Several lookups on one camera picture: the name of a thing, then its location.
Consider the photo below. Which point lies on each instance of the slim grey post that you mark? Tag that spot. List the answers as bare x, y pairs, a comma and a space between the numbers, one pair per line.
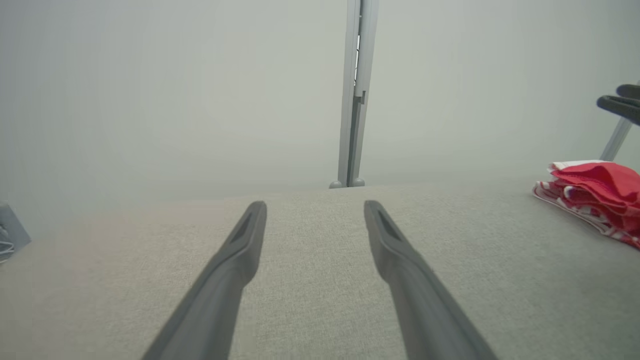
616, 140

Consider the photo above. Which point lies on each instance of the grey wall post with feet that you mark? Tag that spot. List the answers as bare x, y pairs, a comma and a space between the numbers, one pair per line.
352, 75

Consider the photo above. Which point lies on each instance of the red shorts with white stripe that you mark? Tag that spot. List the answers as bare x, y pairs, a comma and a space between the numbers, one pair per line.
610, 180

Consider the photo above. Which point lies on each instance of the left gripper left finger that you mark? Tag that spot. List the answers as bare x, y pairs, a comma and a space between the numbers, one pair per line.
220, 290

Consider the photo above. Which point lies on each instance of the grey box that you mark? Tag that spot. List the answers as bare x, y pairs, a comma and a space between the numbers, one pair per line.
14, 225

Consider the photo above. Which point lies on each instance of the red and white shirt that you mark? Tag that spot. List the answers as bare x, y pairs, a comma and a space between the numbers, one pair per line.
615, 220

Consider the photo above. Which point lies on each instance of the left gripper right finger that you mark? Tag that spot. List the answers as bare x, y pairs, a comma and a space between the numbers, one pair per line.
420, 305

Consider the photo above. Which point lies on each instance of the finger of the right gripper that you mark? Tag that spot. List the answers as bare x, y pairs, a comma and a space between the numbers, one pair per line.
625, 107
631, 91

